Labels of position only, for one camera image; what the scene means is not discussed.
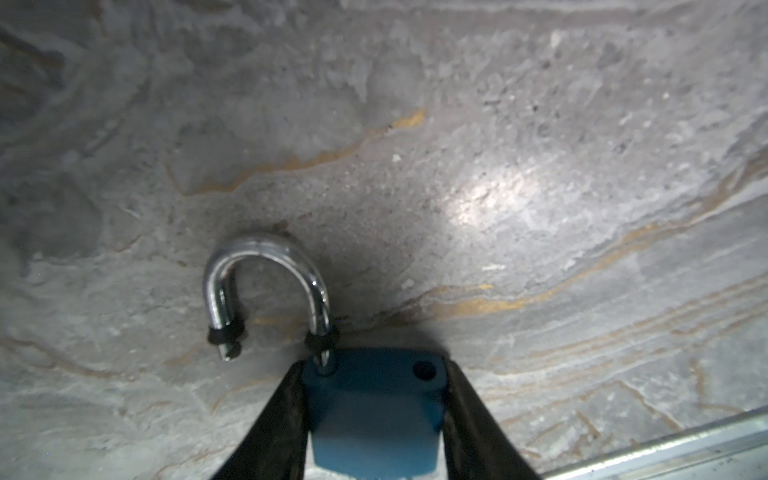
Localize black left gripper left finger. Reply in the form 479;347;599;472
212;361;310;480

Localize blue padlock front large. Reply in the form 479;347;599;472
203;235;447;479

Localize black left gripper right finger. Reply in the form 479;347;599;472
442;359;541;480

